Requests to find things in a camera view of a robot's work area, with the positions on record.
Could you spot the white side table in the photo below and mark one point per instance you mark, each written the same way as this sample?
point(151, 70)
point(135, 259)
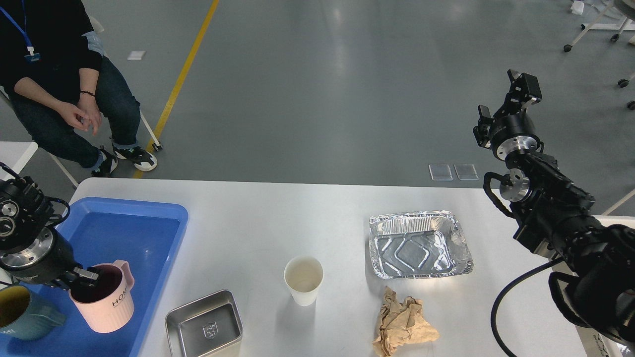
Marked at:
point(17, 154)

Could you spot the blue plastic tray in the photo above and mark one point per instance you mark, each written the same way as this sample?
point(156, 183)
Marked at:
point(102, 230)

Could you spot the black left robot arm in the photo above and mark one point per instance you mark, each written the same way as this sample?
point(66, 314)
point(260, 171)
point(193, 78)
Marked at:
point(25, 211)

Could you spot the white wheeled chair base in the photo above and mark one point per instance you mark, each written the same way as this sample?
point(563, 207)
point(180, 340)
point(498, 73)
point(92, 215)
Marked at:
point(626, 22)

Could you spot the white paper cup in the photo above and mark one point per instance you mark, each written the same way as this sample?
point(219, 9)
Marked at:
point(303, 276)

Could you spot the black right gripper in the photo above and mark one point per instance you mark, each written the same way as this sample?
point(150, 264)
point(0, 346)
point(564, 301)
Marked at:
point(510, 131)

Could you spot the pink ribbed mug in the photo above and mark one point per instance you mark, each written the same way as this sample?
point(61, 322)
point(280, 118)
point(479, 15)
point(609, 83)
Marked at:
point(108, 306)

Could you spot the teal ceramic mug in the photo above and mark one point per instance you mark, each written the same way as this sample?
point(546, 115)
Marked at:
point(26, 315)

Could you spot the small stainless steel tray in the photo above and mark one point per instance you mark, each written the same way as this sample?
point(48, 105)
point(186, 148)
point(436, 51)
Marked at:
point(207, 327)

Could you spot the crumpled brown paper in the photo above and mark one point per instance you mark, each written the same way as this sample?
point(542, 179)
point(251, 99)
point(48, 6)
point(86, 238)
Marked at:
point(401, 323)

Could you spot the aluminium foil tray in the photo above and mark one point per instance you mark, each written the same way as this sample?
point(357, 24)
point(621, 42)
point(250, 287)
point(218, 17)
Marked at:
point(418, 245)

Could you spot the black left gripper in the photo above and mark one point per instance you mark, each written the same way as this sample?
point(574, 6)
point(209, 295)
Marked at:
point(49, 261)

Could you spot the white plastic bin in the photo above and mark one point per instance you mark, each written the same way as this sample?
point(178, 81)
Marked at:
point(595, 344)

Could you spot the person in dark clothes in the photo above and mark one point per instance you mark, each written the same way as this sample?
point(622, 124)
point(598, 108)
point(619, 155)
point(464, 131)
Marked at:
point(71, 99)

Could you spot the clear floor plate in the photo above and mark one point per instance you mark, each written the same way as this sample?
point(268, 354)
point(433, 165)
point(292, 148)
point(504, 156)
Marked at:
point(466, 172)
point(440, 172)

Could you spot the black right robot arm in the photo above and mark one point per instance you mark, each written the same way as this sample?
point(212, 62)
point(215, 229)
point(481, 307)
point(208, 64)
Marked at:
point(553, 220)

